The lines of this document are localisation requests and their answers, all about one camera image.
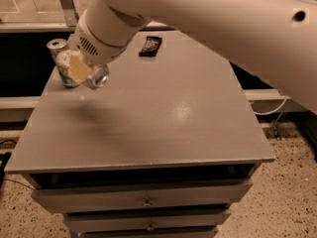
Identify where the white cable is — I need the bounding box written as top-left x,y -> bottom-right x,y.
253,94 -> 290,117

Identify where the horizontal metal rail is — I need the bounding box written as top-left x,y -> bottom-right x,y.
0,22 -> 174,34

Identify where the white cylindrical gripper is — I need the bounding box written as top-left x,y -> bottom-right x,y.
68,10 -> 134,83

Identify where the grey drawer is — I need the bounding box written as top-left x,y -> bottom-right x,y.
83,226 -> 218,238
63,209 -> 231,232
32,178 -> 253,213

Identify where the middle grey drawer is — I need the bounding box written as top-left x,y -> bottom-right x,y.
63,209 -> 231,232

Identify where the black object at left edge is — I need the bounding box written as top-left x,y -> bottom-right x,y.
0,152 -> 11,186

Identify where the silver blue energy drink can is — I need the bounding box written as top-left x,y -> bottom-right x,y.
47,39 -> 78,88

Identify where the top grey drawer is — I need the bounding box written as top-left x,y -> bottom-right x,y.
32,178 -> 253,213

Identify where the bottom grey drawer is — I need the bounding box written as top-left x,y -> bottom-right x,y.
83,226 -> 218,238

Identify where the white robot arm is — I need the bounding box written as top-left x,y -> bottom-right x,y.
73,0 -> 317,113

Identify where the left metal railing bracket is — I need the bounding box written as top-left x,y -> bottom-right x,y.
59,0 -> 78,27

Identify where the grey drawer cabinet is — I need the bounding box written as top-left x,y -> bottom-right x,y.
5,29 -> 276,238

